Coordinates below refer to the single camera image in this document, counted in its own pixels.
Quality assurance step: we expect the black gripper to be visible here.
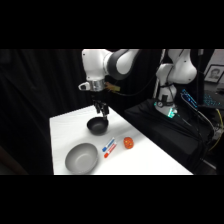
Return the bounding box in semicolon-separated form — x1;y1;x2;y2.
92;89;110;122

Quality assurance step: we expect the red ball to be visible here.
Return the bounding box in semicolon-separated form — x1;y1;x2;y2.
123;136;135;150

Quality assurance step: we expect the black bowl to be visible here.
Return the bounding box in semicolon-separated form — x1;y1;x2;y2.
86;116;110;136

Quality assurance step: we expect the grey bowl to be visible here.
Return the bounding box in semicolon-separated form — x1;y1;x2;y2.
64;142;100;175

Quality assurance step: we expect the blue marker pen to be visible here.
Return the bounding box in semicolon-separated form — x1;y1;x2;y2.
101;137;116;153

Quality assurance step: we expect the black curtain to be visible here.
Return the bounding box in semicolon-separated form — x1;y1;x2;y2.
0;49;168;176

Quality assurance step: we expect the black cloth-covered stand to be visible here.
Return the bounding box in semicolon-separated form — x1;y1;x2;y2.
124;99;216;176

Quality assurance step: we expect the small green light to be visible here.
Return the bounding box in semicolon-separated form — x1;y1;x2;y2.
166;107;178;120

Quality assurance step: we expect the blue-lit device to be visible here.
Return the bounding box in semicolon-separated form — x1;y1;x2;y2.
180;88;202;110

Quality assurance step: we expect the black upright pole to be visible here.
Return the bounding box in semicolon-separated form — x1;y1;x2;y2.
196;49;205;113

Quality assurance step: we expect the framed portrait picture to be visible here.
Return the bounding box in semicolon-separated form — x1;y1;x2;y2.
203;64;224;84

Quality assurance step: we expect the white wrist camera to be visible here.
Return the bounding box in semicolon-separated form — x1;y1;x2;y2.
78;81;92;92

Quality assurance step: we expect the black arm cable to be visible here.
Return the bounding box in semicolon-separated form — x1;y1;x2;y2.
113;49;168;98

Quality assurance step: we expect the yellow cable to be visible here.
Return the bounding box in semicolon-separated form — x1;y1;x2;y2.
209;107;224;153

